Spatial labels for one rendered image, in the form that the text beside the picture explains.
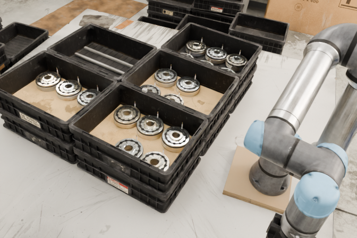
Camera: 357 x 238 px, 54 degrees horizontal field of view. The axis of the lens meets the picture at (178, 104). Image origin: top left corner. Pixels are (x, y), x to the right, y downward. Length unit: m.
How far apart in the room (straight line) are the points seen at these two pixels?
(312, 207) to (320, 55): 0.42
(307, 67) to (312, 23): 3.06
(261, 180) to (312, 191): 0.63
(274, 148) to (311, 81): 0.21
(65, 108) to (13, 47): 1.37
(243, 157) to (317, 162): 0.67
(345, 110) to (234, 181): 0.49
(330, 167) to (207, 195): 0.64
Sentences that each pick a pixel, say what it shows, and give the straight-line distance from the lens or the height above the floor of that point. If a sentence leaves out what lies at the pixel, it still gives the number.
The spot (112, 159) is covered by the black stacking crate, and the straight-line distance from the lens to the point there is 1.19.
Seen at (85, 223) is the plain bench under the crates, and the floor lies 0.70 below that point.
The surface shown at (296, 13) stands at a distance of 3.97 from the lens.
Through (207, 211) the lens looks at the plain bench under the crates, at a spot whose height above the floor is 0.70.
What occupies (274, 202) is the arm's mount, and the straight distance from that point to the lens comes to 1.34.
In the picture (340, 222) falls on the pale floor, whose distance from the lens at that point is 2.34.
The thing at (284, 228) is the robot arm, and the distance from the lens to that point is 0.80.
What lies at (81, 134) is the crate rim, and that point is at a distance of 1.21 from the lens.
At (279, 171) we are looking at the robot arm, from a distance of 1.26.
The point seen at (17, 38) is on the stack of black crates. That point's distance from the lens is 2.86.
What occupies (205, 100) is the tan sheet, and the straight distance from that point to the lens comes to 1.49.
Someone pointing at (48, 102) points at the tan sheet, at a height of 0.83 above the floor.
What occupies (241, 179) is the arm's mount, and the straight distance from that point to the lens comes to 1.36.
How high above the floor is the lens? 1.79
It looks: 41 degrees down
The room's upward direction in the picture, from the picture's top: 5 degrees clockwise
